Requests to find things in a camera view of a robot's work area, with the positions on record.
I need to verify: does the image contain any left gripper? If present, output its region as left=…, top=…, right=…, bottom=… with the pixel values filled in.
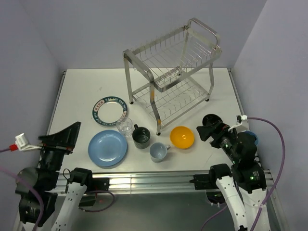
left=38, top=120, right=80, bottom=187

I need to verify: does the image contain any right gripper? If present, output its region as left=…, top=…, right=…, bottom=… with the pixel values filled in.
left=196, top=118, right=239, bottom=162

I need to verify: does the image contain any brown and black bowl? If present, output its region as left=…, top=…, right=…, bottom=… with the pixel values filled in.
left=202, top=114, right=223, bottom=127

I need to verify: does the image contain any orange bowl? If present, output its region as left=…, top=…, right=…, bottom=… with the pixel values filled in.
left=169, top=126, right=194, bottom=149

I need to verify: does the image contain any grey ceramic cup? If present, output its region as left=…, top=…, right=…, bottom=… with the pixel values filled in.
left=149, top=142, right=171, bottom=163

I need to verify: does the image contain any dark green mug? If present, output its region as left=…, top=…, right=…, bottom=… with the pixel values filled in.
left=132, top=124, right=151, bottom=149

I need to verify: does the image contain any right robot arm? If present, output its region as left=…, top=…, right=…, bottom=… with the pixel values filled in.
left=197, top=120, right=270, bottom=231

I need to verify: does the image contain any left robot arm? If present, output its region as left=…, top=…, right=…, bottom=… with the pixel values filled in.
left=15, top=121, right=94, bottom=231

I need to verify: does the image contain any steel two-tier dish rack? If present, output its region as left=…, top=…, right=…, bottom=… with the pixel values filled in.
left=123, top=18, right=222, bottom=135

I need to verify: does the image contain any blue plate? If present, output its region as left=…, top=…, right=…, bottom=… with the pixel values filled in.
left=88, top=129, right=128, bottom=167

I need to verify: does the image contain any white plate green rim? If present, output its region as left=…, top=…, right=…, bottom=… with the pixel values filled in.
left=92, top=96, right=128, bottom=127

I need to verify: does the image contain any blue plastic cup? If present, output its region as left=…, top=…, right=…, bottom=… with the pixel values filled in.
left=245, top=130, right=259, bottom=146

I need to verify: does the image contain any clear drinking glass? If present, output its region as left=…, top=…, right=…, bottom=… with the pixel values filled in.
left=116, top=117, right=133, bottom=137

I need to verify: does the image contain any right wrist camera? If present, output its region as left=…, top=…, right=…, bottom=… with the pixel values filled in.
left=228, top=115, right=249, bottom=133

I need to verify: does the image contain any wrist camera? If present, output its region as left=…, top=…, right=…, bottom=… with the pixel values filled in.
left=9, top=133, right=41, bottom=152
left=228, top=115, right=249, bottom=133

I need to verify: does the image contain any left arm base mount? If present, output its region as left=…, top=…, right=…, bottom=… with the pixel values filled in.
left=63, top=167, right=116, bottom=213

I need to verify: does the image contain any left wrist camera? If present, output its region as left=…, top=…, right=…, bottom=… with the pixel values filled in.
left=9, top=133, right=41, bottom=152

